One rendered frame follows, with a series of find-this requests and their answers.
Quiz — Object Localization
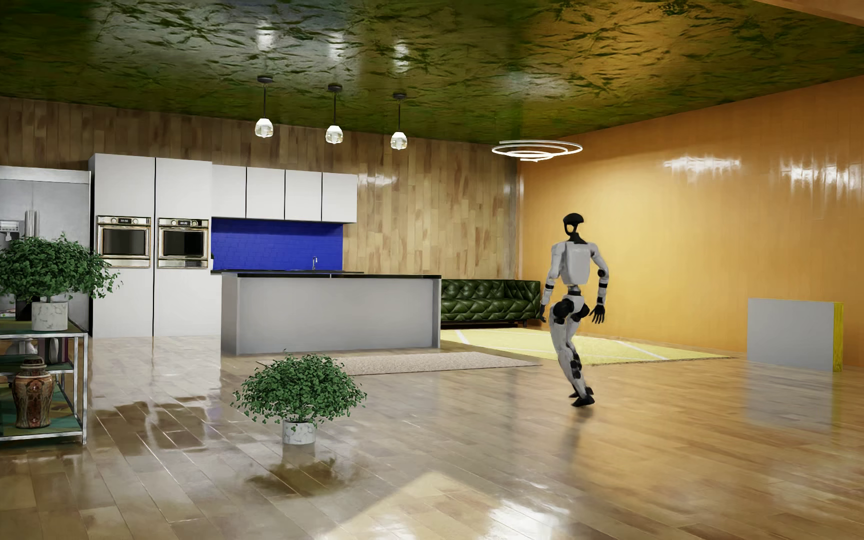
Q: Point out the white upper wall cabinets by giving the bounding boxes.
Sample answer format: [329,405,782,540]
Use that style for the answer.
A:
[211,163,359,225]

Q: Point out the white right robot leg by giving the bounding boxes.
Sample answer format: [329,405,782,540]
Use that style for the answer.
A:
[567,298,597,408]

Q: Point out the metal glass shelf unit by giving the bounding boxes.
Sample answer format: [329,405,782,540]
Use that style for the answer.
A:
[0,311,90,454]

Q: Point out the small potted green plant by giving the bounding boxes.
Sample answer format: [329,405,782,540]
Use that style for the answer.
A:
[232,354,368,447]

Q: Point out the stainless steel refrigerator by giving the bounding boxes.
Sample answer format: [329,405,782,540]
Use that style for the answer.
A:
[0,165,93,333]

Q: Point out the yellow-green area rug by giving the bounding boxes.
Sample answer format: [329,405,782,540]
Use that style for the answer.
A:
[440,327,730,367]

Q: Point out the grey area rug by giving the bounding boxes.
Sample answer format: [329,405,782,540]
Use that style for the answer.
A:
[327,351,543,377]

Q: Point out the green tufted leather sofa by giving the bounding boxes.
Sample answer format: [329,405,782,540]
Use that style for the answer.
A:
[441,279,544,330]

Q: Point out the built-in steel wall oven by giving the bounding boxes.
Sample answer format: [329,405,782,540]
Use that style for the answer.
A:
[95,215,153,270]
[156,217,211,270]

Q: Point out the white robot leg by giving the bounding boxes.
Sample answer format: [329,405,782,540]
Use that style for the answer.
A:
[567,298,597,408]
[549,288,591,399]

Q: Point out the blue tiled backsplash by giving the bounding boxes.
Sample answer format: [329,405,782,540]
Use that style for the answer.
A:
[210,216,345,273]

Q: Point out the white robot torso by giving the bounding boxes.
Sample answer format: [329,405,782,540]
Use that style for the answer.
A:
[558,239,595,289]

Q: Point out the grey kitchen island counter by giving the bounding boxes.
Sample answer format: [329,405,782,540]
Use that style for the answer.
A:
[219,271,443,357]

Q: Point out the brown ornate ceramic vase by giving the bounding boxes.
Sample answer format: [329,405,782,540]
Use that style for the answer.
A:
[12,357,56,430]

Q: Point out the white left robot leg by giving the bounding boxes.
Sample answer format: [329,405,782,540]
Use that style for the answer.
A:
[549,288,591,399]

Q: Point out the white tall cabinet unit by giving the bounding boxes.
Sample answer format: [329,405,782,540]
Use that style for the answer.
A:
[89,153,223,339]

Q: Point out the glass pendant lamp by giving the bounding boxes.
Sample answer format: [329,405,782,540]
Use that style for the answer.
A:
[390,91,409,151]
[324,82,345,146]
[254,75,276,139]

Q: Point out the grey box yellow edge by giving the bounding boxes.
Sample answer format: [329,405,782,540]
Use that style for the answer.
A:
[747,297,845,374]

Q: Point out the white ring ceiling light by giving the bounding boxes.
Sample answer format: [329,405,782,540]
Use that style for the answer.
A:
[490,138,585,163]

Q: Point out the large potted green plant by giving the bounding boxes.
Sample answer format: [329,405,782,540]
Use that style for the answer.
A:
[0,233,123,333]

